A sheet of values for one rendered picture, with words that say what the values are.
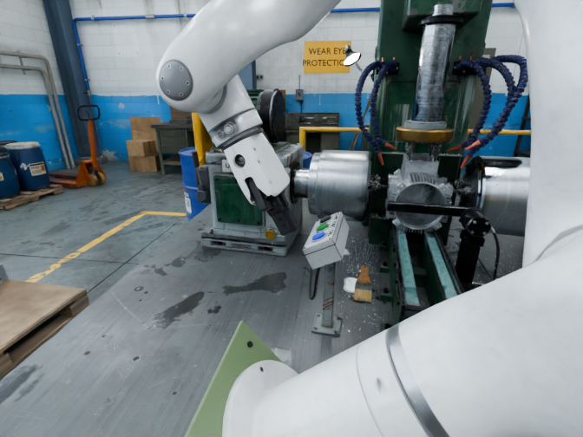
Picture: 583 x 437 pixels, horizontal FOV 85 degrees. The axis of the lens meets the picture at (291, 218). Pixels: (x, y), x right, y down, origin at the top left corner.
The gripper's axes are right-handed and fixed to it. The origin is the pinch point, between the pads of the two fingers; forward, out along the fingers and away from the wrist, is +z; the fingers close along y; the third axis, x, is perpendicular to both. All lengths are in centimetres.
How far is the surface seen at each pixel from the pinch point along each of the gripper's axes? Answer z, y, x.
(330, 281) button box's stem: 21.2, 15.6, 3.7
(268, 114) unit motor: -22, 55, 12
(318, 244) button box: 9.1, 8.4, -0.4
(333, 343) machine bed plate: 34.4, 10.9, 8.6
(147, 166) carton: -89, 457, 394
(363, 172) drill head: 8, 54, -9
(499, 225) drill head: 40, 53, -39
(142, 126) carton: -164, 504, 391
